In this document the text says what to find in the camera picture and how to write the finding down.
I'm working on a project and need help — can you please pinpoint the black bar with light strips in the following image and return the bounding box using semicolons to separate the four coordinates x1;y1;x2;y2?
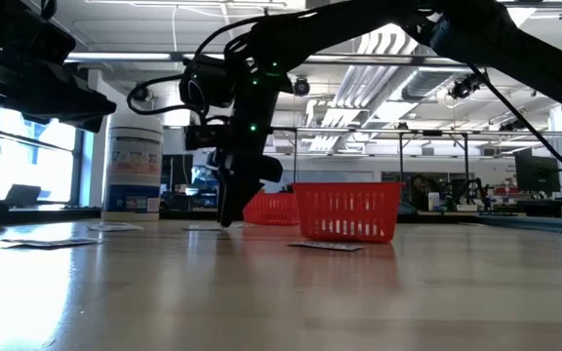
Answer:
63;51;562;68

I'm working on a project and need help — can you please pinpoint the dark laptop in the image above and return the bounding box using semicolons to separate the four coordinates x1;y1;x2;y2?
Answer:
3;183;43;209

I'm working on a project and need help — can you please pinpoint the black aluminium table frame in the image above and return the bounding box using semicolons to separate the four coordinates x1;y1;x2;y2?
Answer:
0;207;562;239

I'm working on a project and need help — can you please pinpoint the silver ventilation duct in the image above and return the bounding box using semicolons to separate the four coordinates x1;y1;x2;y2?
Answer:
400;62;462;101

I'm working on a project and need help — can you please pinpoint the white packet black print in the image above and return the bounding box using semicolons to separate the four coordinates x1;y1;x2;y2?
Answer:
85;221;145;233
0;236;101;250

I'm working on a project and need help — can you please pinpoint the black computer monitor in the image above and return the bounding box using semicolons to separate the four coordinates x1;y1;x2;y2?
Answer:
513;148;562;195

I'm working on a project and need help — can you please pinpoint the white wipes canister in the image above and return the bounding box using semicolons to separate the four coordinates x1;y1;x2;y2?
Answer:
100;112;165;223

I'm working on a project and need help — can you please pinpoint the black ceiling spotlight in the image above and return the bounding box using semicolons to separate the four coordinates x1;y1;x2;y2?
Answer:
449;70;491;101
131;81;151;102
292;76;311;98
499;118;527;133

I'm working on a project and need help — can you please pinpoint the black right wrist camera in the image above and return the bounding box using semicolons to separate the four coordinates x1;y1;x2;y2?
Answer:
179;54;237;109

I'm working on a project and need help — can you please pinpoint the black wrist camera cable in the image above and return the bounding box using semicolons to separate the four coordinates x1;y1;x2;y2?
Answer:
125;72;204;118

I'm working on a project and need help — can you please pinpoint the red plastic slotted basket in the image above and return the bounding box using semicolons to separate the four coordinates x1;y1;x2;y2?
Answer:
292;181;404;244
241;191;301;227

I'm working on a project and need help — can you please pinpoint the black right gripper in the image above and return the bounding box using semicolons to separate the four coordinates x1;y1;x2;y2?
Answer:
184;72;285;228

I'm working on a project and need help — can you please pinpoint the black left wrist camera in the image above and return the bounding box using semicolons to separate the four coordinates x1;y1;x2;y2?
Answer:
26;19;77;67

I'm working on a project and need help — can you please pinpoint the white first aid packet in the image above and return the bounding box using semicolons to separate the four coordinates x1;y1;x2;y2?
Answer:
181;222;226;232
288;241;365;253

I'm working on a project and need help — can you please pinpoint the black metal stand frame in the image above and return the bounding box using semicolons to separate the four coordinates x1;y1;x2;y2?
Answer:
397;129;470;202

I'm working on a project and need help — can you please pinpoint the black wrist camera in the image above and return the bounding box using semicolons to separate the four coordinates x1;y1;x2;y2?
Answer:
26;19;77;67
179;54;237;109

